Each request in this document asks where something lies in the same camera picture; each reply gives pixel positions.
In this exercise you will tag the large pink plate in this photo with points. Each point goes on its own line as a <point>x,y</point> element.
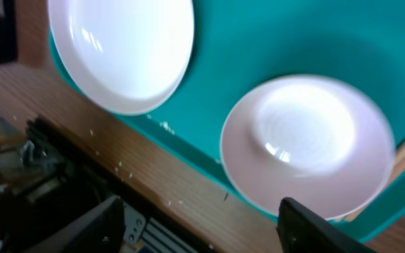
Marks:
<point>127,56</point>

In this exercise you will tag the small pink plate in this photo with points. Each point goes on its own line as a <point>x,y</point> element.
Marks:
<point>309,137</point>

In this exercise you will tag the teal serving tray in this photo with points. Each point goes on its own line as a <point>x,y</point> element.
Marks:
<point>238,44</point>

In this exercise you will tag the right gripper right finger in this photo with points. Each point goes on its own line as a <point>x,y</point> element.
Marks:
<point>300,230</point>

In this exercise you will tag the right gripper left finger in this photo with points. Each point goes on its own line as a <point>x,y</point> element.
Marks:
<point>99,230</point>

